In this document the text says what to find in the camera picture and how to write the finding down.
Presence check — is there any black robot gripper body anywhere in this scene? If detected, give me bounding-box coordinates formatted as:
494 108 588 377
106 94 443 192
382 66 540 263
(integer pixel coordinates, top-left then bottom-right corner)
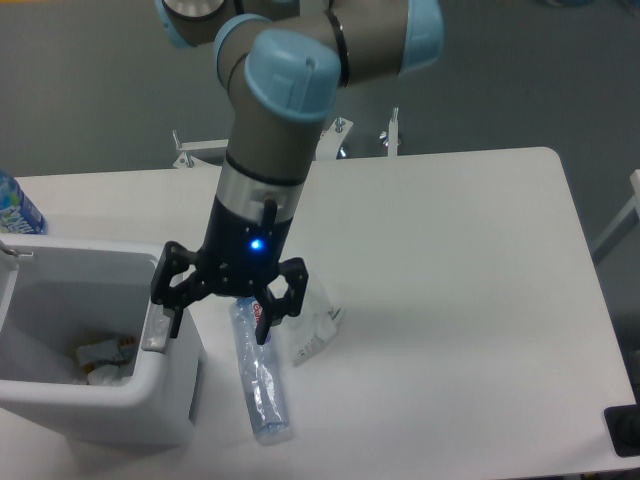
197 198 292 297

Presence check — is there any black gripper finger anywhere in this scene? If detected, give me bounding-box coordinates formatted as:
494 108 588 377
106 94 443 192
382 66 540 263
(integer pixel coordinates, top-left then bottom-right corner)
254 257 308 344
150 241 212 339

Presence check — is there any white push-lid trash can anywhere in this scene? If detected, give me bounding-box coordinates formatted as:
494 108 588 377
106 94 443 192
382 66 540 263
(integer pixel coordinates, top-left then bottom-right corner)
1 234 206 445

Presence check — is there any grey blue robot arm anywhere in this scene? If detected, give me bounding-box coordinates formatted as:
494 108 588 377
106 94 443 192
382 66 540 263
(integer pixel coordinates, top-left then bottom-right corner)
151 1 444 343

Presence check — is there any trash inside the can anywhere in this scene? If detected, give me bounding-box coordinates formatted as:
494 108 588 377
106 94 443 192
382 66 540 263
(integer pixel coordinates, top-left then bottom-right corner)
75 336 138 386

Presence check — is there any crumpled clear plastic wrapper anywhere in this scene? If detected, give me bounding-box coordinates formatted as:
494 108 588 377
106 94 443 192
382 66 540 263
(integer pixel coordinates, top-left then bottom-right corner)
274 271 345 367

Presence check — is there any empty clear plastic bottle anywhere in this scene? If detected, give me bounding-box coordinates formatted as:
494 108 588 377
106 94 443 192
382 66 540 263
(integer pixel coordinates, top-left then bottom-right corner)
230 297 291 445

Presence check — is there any blue labelled bottle at edge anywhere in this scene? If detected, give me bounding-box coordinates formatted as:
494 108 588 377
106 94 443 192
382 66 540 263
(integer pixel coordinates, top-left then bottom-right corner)
1 171 47 235

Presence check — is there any black clamp at table corner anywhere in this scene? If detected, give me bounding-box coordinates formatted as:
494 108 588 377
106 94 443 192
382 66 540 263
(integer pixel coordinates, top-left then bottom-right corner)
604 404 639 458

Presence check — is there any white metal base frame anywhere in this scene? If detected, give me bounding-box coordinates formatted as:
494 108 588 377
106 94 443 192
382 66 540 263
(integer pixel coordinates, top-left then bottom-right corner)
172 106 402 169

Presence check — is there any white frame at right edge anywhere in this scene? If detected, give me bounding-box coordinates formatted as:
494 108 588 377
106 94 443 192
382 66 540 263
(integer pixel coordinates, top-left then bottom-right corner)
591 169 639 265

